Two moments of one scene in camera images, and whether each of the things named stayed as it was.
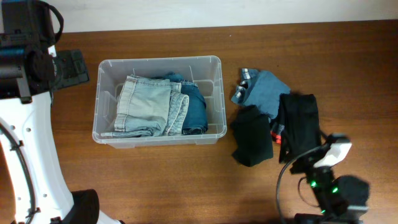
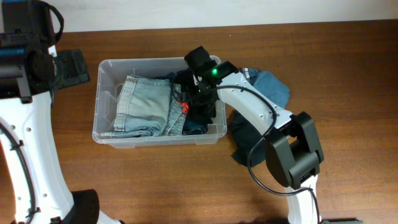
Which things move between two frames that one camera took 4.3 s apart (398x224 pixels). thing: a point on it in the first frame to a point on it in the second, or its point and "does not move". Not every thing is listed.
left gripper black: [73, 67] does not move
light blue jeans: [148, 107] does not move
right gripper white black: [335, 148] to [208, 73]
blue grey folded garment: [262, 89] does not move
